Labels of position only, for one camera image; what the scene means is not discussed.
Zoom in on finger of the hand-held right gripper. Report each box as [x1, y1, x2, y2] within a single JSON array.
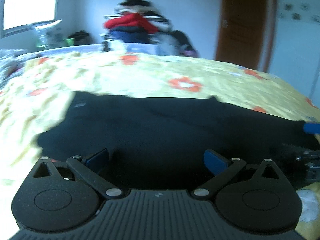
[[303, 122, 320, 133], [282, 144, 320, 161]]

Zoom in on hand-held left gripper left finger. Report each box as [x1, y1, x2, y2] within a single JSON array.
[[32, 148, 125, 201]]

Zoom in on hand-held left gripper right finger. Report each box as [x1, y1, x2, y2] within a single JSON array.
[[190, 149, 287, 201]]

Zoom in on black pants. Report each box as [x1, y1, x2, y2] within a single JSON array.
[[37, 91, 320, 193]]

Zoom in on yellow floral bedsheet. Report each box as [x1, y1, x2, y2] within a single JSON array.
[[0, 52, 320, 240]]

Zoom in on blue blanket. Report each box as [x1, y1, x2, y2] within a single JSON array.
[[32, 42, 160, 56]]

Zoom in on dark bag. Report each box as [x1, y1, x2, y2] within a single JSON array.
[[67, 31, 92, 46]]

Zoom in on black backpack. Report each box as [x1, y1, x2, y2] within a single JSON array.
[[172, 30, 198, 55]]

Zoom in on brown wooden door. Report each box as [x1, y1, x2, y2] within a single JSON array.
[[215, 0, 279, 73]]

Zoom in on floral pillow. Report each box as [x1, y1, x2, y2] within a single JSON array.
[[35, 26, 63, 48]]

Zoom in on grey patterned quilt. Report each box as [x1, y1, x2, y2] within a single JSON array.
[[0, 49, 30, 88]]

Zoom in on pile of clothes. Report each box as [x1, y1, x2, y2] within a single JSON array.
[[102, 0, 175, 53]]

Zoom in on window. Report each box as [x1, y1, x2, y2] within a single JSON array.
[[0, 0, 62, 38]]

